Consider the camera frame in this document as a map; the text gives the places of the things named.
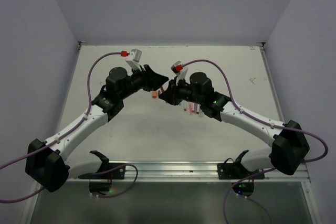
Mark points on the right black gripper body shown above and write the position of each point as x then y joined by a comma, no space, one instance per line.
184,91

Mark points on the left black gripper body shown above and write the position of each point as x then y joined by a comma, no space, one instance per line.
137,81

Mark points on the white dark red pen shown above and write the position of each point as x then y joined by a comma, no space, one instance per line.
197,109

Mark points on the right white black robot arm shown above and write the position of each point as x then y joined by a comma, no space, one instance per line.
286,144

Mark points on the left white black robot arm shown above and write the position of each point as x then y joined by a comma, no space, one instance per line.
46,161

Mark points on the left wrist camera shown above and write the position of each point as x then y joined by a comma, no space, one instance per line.
133,59

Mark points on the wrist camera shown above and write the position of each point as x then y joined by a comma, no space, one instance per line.
179,70
133,59

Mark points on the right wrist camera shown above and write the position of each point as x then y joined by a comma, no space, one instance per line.
179,70

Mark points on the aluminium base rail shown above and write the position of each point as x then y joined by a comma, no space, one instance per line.
206,171

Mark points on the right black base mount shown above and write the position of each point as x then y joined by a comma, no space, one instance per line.
233,169

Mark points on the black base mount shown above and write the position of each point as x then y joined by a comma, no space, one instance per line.
233,169
104,170

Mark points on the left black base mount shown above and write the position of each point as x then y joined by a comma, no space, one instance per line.
104,170

